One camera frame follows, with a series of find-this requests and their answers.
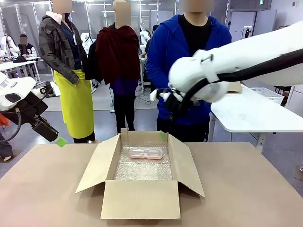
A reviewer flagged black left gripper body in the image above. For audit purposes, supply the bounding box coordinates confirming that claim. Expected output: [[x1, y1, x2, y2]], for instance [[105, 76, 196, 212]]
[[32, 115, 59, 143]]

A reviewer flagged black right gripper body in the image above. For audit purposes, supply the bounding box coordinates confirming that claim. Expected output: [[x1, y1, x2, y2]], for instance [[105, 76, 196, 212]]
[[164, 91, 190, 121]]

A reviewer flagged brown cardboard shipping box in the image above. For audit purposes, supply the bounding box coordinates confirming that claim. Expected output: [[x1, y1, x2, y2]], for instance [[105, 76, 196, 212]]
[[75, 128, 205, 220]]

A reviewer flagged pink glasses case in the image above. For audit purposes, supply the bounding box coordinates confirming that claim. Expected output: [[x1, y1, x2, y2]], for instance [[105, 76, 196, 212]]
[[129, 146, 164, 160]]

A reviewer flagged mannequin with yellow apron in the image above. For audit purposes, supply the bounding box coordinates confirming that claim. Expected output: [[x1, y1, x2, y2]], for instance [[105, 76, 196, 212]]
[[38, 0, 95, 144]]

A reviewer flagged clear bubble wrap sheet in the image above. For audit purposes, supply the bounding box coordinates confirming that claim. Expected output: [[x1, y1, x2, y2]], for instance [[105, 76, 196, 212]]
[[114, 146, 173, 182]]

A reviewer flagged orange object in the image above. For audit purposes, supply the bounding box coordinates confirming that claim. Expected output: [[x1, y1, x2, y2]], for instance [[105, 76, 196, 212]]
[[0, 113, 10, 129]]

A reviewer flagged person in dark trousers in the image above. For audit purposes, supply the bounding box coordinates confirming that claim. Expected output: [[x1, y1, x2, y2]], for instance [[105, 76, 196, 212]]
[[0, 131, 14, 162]]

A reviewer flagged person in blue hoodie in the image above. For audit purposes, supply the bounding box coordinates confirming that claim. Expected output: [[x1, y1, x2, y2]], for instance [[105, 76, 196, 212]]
[[146, 0, 232, 142]]

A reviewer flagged flat cardboard piece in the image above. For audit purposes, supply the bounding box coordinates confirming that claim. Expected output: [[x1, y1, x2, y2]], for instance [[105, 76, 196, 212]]
[[226, 81, 243, 95]]

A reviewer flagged white background desk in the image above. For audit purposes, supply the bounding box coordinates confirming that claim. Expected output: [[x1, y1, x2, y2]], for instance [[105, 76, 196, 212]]
[[0, 56, 41, 80]]

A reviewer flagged mannequin with maroon cloth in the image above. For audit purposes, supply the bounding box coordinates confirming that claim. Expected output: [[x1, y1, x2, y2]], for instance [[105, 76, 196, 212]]
[[85, 0, 141, 134]]

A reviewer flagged white side table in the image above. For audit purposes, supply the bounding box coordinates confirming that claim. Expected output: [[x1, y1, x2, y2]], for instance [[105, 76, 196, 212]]
[[210, 86, 303, 153]]

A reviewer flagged seated person dark jacket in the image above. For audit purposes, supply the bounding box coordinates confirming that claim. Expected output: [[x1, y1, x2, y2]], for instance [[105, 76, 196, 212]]
[[18, 34, 38, 59]]

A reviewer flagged white plastic basket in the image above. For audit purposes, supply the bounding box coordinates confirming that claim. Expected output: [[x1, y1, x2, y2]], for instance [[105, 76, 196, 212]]
[[250, 87, 285, 106]]

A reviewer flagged cardboard piece on floor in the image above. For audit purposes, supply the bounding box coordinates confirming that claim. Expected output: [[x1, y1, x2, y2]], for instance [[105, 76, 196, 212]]
[[293, 164, 303, 182]]

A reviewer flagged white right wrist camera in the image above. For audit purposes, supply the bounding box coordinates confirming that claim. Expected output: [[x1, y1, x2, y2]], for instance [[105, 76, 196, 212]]
[[149, 89, 171, 101]]

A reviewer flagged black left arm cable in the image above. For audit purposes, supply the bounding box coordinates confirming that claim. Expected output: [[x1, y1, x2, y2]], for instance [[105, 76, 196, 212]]
[[0, 107, 22, 142]]

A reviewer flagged black right arm cable sleeve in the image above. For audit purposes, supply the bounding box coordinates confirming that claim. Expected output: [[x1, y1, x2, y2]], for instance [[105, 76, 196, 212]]
[[182, 48, 303, 109]]

